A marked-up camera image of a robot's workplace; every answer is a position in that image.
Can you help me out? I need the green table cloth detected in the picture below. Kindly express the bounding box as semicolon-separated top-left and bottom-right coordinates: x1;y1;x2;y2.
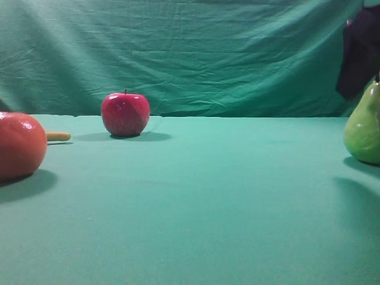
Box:
1;115;379;284

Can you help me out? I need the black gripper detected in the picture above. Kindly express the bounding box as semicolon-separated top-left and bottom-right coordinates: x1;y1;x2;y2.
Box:
335;5;379;100

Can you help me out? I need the red apple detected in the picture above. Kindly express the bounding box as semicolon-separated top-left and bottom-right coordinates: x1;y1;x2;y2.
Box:
101;90;150;137

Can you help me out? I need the orange fruit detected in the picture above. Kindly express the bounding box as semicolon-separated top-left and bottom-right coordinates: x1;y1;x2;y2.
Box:
1;112;47;182

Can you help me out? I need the yellow banana tip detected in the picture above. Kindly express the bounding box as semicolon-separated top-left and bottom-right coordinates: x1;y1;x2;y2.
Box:
46;132;71;141

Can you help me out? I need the green backdrop cloth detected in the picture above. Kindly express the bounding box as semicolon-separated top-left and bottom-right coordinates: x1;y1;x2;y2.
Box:
1;1;362;117

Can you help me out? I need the green pear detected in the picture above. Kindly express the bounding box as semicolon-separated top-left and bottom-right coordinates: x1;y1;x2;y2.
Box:
343;77;379;165

